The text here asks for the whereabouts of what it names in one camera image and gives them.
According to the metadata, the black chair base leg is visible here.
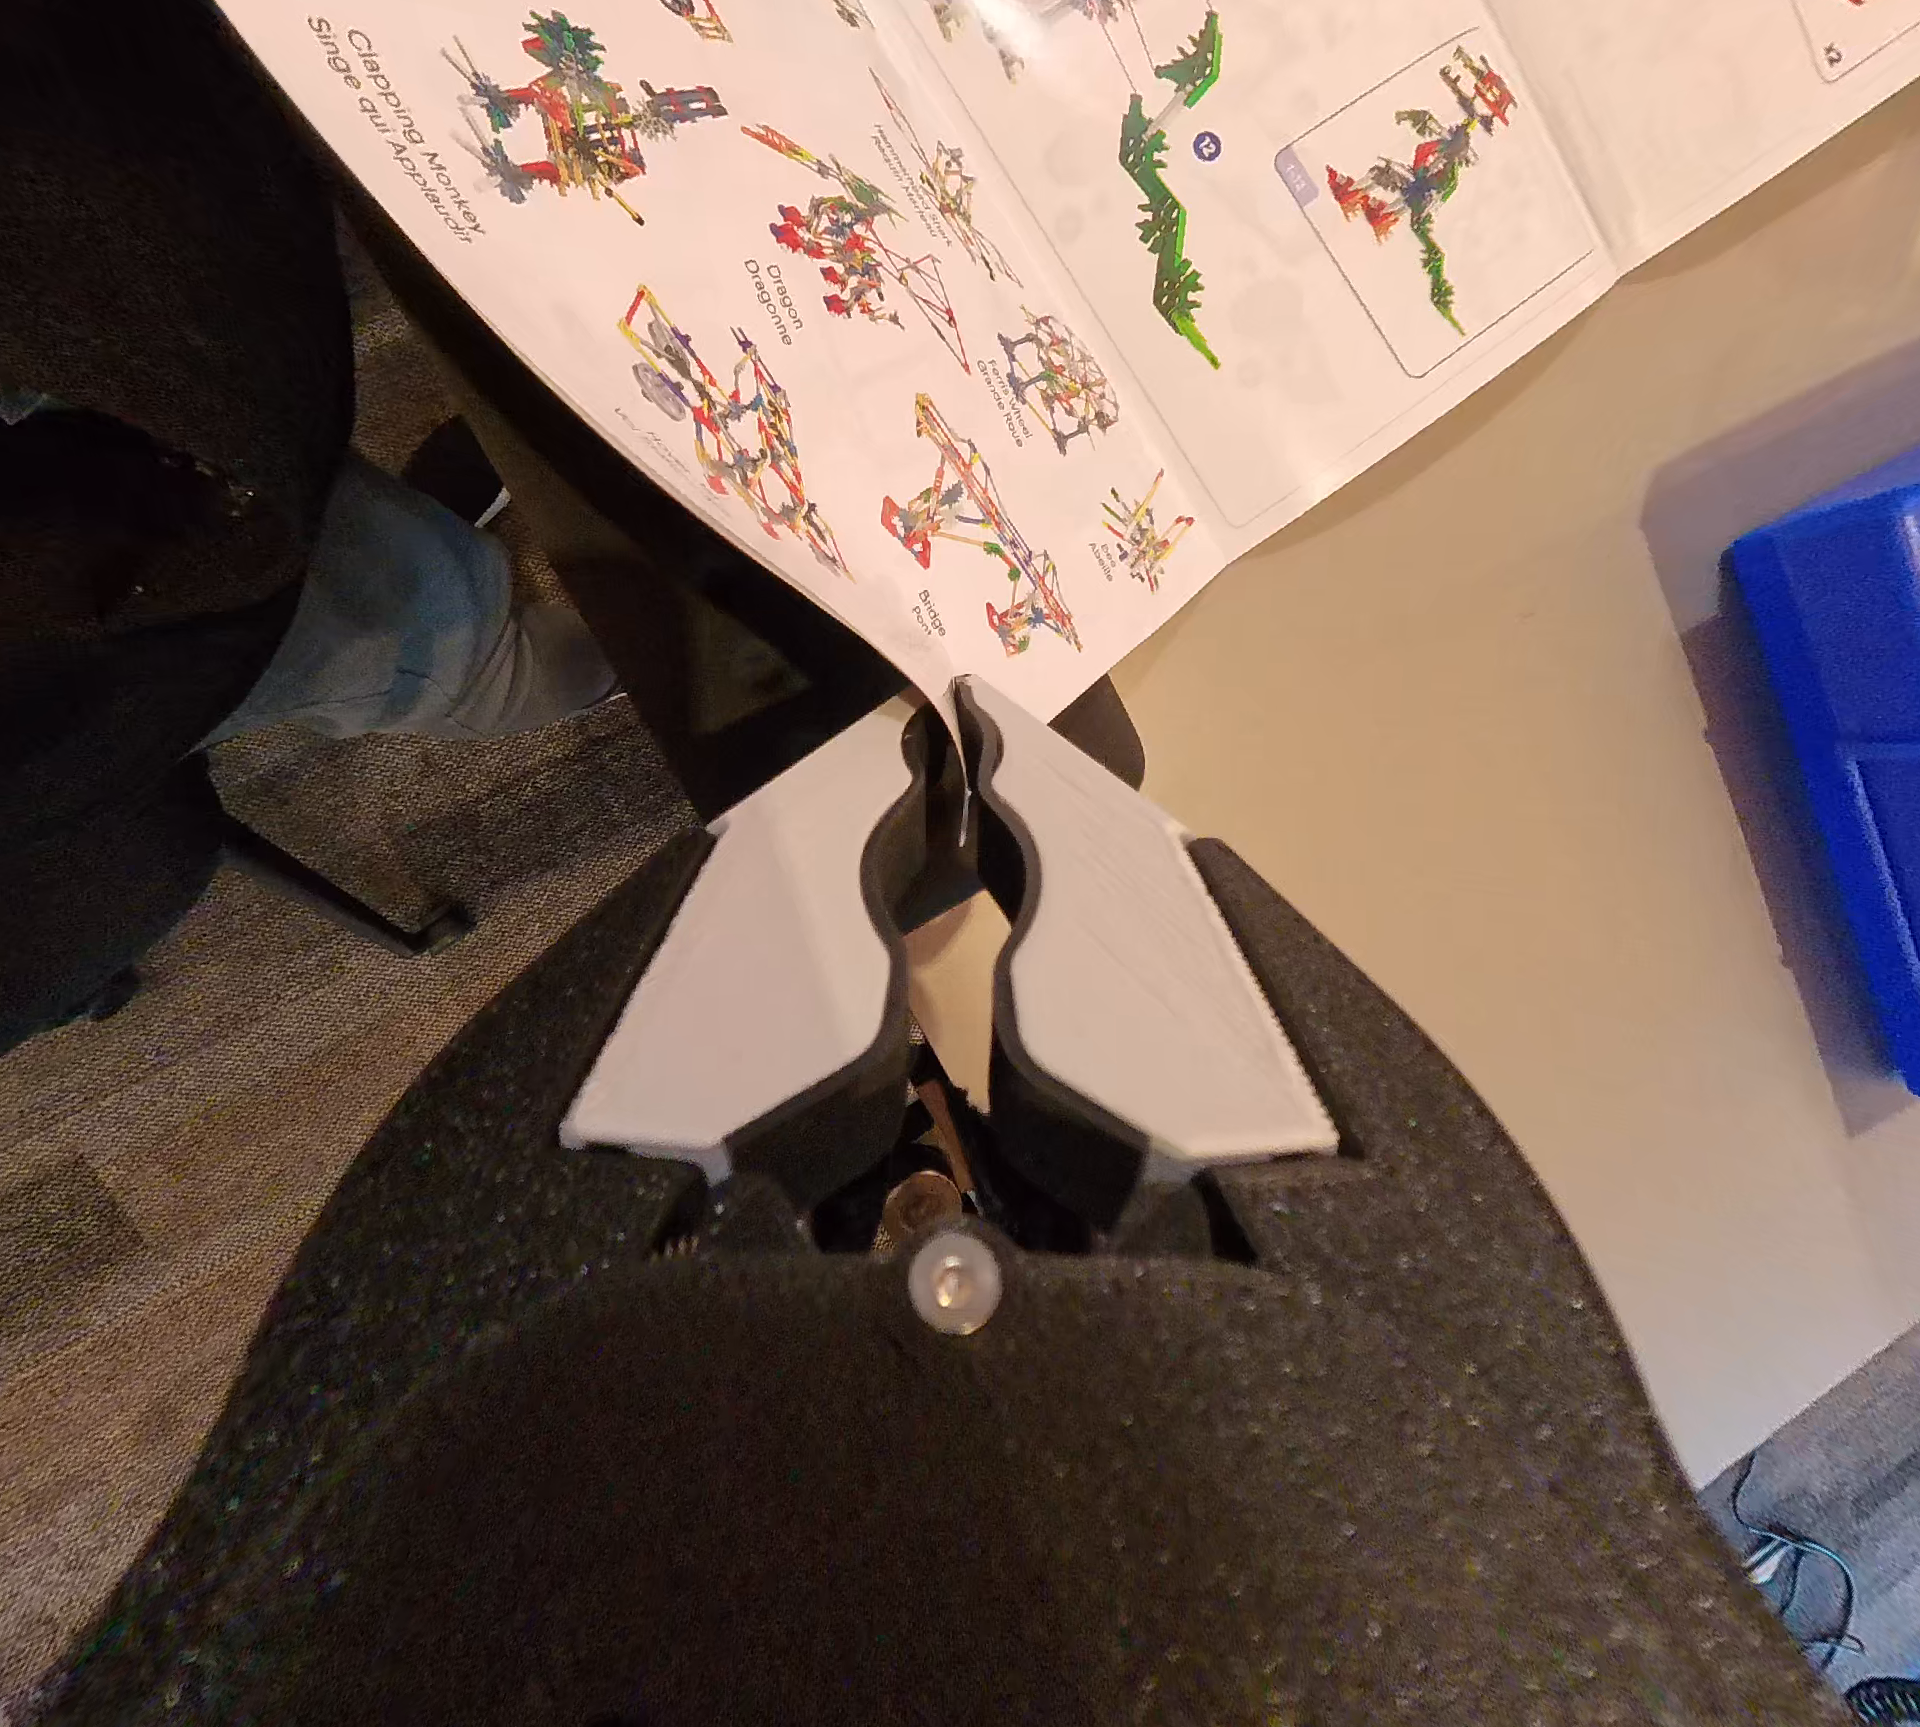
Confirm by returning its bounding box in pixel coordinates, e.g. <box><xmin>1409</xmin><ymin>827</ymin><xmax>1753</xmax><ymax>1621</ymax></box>
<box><xmin>194</xmin><ymin>767</ymin><xmax>483</xmax><ymax>967</ymax></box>

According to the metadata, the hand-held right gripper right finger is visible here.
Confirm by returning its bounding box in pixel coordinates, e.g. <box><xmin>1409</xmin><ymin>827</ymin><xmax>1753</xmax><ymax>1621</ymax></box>
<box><xmin>952</xmin><ymin>673</ymin><xmax>1341</xmax><ymax>1173</ymax></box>

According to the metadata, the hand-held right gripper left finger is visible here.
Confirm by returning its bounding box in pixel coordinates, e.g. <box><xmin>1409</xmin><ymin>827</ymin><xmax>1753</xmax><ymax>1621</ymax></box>
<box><xmin>558</xmin><ymin>707</ymin><xmax>921</xmax><ymax>1181</ymax></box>

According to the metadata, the person's jeans leg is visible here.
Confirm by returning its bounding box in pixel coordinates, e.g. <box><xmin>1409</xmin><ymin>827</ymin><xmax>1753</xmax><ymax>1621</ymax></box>
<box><xmin>194</xmin><ymin>451</ymin><xmax>625</xmax><ymax>757</ymax></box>

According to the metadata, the toy instruction booklet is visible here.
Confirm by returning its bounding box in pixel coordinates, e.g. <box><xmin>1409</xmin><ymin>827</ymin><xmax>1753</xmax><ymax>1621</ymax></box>
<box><xmin>67</xmin><ymin>0</ymin><xmax>1920</xmax><ymax>851</ymax></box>

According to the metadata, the teal cable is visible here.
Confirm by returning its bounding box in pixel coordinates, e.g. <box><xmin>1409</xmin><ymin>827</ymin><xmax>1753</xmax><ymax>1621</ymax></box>
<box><xmin>1725</xmin><ymin>1449</ymin><xmax>1884</xmax><ymax>1661</ymax></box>

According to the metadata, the person's black shoe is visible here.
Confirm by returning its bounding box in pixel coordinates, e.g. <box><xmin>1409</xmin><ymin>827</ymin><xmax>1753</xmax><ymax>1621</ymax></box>
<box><xmin>403</xmin><ymin>411</ymin><xmax>516</xmax><ymax>531</ymax></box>

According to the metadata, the blue plastic bin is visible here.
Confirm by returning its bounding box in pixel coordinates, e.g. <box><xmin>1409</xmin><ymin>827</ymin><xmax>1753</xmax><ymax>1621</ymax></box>
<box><xmin>1725</xmin><ymin>481</ymin><xmax>1920</xmax><ymax>1099</ymax></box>

